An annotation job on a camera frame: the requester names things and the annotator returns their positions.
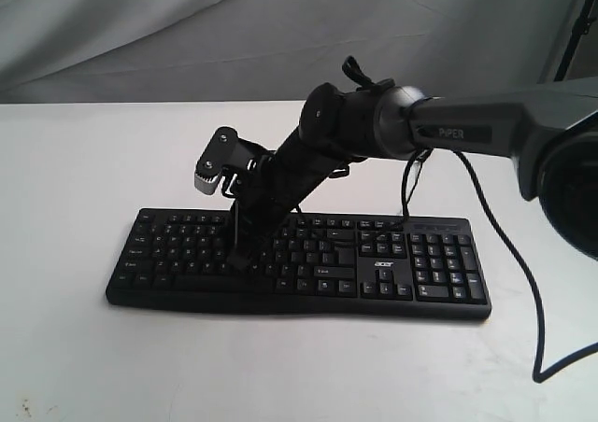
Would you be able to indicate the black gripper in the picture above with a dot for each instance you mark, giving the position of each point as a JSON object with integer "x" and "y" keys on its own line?
{"x": 280, "y": 183}

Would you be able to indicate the black Acer keyboard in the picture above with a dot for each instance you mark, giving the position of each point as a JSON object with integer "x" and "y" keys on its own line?
{"x": 315, "y": 264}

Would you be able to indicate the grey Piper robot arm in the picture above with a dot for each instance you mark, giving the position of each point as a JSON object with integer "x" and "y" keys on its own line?
{"x": 549, "y": 131}

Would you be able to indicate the grey backdrop cloth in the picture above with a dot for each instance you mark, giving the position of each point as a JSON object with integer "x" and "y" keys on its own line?
{"x": 68, "y": 51}

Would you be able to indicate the black tripod stand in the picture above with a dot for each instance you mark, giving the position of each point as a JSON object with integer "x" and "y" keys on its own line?
{"x": 574, "y": 55}

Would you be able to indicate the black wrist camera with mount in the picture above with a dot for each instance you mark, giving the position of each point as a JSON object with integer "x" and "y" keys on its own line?
{"x": 226, "y": 155}

